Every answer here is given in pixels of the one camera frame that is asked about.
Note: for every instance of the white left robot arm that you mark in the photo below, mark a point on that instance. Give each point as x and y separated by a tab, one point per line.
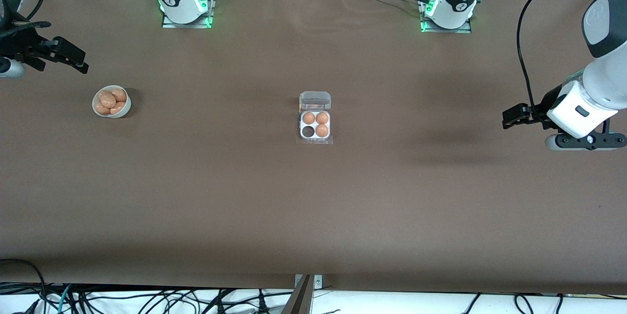
607	79

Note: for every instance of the silver table edge bracket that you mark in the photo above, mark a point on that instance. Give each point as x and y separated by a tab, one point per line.
318	282

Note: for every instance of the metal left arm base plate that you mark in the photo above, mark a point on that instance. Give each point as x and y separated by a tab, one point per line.
446	31

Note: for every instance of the clear plastic egg box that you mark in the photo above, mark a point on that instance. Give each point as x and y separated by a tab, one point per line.
315	100

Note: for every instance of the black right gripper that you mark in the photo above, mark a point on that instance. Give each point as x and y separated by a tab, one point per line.
20	45

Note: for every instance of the dark metal bar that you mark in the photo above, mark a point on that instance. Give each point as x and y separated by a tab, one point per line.
300	299

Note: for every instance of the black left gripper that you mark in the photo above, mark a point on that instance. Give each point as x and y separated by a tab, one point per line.
545	104

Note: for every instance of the white bowl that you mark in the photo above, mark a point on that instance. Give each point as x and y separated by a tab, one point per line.
125	110

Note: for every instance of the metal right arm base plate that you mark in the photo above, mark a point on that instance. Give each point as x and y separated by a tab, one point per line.
186	25

